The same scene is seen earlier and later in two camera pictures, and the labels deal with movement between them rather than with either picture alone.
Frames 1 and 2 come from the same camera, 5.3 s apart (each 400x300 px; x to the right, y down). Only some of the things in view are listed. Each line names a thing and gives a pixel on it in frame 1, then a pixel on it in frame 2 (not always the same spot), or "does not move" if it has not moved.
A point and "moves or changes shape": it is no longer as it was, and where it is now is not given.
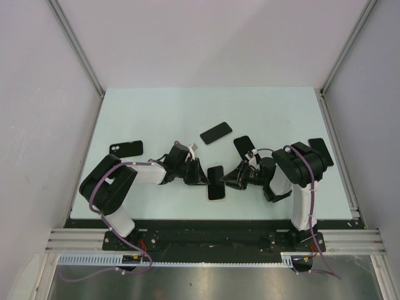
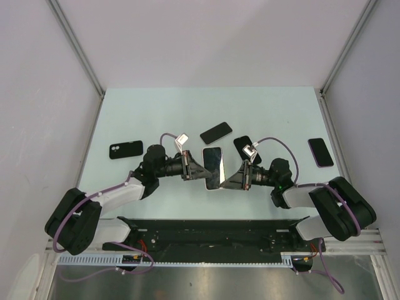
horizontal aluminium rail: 338,240 does not move
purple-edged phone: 318,145 does not move
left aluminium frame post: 78,45 does not move
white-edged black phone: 216,133 does not move
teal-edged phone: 216,189 moves or changes shape
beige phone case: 216,189 → 222,175
